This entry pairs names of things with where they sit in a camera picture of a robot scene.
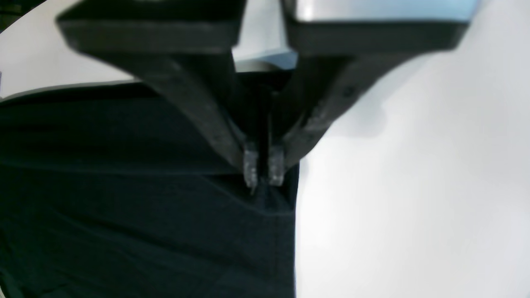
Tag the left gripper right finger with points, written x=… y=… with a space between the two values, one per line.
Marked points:
x=343 y=48

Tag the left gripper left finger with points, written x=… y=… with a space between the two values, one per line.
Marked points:
x=182 y=49

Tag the black T-shirt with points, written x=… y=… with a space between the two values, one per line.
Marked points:
x=109 y=192

